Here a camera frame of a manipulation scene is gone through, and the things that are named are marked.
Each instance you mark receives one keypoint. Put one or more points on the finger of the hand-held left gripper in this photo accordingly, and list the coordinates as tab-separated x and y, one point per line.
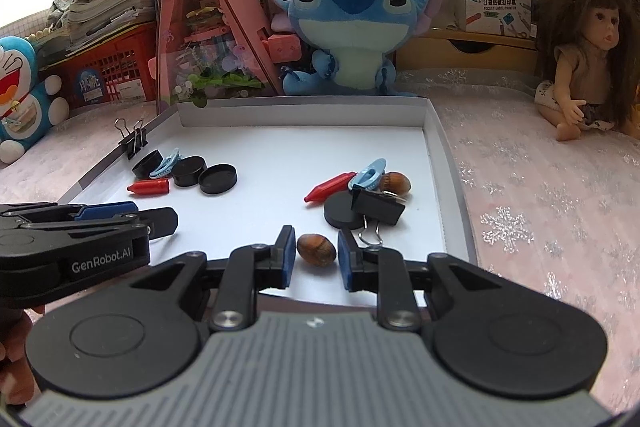
160	223
110	211

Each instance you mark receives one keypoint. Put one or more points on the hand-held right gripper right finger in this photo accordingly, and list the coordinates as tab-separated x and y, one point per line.
346	259

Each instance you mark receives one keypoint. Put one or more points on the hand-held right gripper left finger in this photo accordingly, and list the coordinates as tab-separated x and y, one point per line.
289	257

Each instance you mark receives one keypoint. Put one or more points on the brown hazelnut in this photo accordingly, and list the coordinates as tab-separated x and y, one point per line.
316	249
397	183

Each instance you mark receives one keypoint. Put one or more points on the red bullet-shaped plastic piece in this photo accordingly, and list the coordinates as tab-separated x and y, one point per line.
150	188
330	188

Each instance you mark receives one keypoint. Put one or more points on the black round cap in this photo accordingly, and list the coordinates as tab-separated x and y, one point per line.
189	172
340	213
217	179

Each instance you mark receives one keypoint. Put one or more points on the small black cup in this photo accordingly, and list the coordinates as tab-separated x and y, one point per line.
145	164

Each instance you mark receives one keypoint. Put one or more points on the black binder clip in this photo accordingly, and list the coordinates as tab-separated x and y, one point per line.
380	209
134	148

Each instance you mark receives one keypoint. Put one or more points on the light blue plastic clip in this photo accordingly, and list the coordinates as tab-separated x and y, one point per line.
167	162
367	177

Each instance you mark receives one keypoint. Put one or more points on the white cardboard tray box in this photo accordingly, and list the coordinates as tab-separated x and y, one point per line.
280	152

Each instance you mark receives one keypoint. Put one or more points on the person's left hand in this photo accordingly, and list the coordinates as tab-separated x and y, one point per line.
12	367

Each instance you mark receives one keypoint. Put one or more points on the red plastic crate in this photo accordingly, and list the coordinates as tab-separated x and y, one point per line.
115	72

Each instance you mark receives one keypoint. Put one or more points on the blue robot cat plush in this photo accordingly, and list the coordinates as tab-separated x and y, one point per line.
25	97

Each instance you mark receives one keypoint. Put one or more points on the pink triangular toy house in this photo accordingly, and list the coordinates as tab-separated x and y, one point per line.
200	57

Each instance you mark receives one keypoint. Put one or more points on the pink snowflake tablecloth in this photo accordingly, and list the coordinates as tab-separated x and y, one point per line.
525	207

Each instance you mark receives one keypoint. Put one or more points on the grey patterned cloth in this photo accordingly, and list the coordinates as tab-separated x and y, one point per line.
61	9

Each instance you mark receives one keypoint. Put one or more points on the pink rectangular box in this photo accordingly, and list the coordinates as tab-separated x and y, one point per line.
285	47

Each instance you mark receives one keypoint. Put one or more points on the wooden drawer box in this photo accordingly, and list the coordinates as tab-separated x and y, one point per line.
425	52

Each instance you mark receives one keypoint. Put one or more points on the blue alien plush toy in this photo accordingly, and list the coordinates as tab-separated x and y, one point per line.
350	37

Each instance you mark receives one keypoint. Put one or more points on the white box with pencil print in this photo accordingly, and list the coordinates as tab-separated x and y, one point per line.
492	4

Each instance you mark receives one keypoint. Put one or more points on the brown-haired baby doll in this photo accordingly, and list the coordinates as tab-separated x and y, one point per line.
580	67

